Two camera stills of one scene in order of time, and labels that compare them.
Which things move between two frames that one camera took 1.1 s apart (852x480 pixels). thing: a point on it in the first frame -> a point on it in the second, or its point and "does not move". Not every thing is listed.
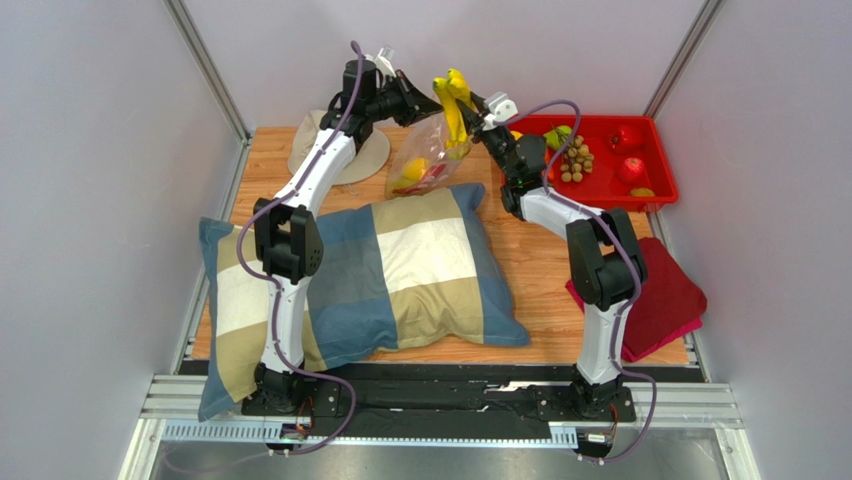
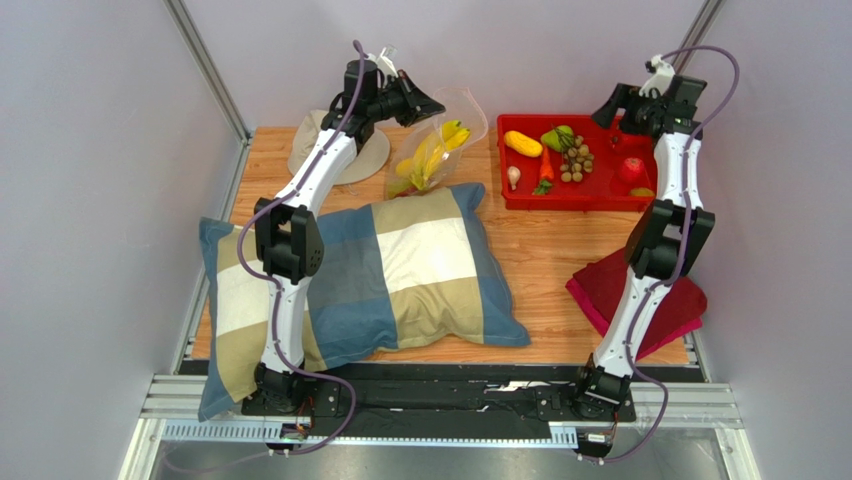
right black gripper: x=482 y=115 -> x=624 y=105
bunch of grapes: x=576 y=159 does not move
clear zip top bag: x=424 y=162 does not move
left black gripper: x=416 y=105 does not move
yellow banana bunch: x=450 y=90 -> x=417 y=170
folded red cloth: x=669 y=307 does not move
